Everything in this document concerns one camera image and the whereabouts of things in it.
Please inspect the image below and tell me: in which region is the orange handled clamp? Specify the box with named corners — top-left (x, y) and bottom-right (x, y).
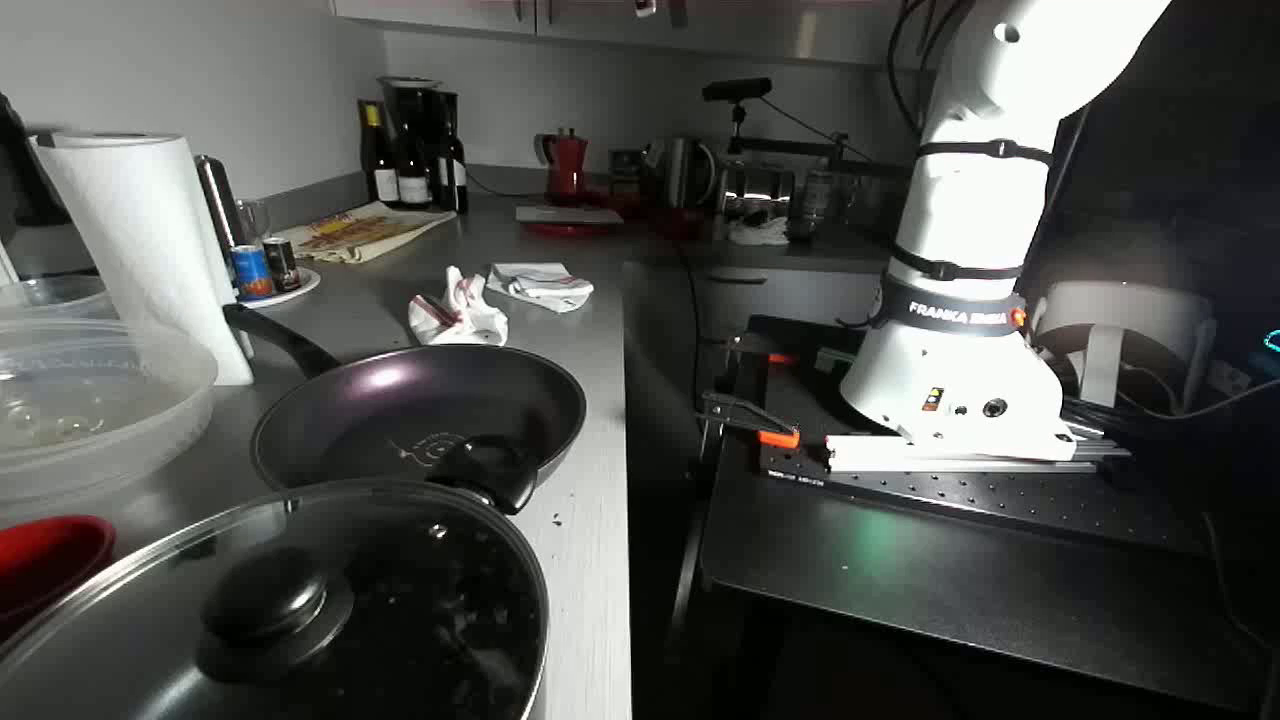
top-left (701, 391), bottom-right (806, 453)

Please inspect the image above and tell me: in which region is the clear plastic bowl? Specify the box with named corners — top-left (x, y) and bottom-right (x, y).
top-left (0, 320), bottom-right (218, 509)

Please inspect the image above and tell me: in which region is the silver kettle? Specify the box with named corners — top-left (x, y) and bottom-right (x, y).
top-left (660, 137), bottom-right (719, 207)

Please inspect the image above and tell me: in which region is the red moka pot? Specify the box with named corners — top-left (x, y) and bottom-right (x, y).
top-left (535, 129), bottom-right (587, 203)

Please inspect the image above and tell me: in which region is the red bowl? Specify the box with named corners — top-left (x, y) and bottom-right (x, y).
top-left (0, 517), bottom-right (115, 637)

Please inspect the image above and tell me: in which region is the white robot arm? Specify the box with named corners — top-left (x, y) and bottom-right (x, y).
top-left (830, 0), bottom-right (1170, 473)

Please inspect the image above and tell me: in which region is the glass pot lid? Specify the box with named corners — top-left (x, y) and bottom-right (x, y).
top-left (0, 484), bottom-right (549, 720)

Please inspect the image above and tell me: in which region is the black coffee machine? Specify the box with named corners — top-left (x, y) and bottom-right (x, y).
top-left (386, 75), bottom-right (469, 217)

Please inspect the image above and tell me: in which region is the white paper towel roll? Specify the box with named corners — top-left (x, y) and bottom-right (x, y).
top-left (32, 131), bottom-right (251, 384)

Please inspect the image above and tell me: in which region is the dark purple frying pan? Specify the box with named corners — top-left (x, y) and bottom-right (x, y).
top-left (223, 305), bottom-right (587, 517)

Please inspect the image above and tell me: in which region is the dark wine bottle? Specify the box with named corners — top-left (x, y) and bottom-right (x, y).
top-left (359, 100), bottom-right (402, 207)

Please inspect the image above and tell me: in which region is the white red striped towel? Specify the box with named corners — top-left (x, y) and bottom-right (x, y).
top-left (407, 268), bottom-right (510, 348)

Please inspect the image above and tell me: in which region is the white saucer with cans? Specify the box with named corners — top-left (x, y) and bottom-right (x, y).
top-left (229, 241), bottom-right (320, 308)

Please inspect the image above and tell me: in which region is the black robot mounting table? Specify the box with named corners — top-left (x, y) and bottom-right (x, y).
top-left (701, 316), bottom-right (1276, 720)

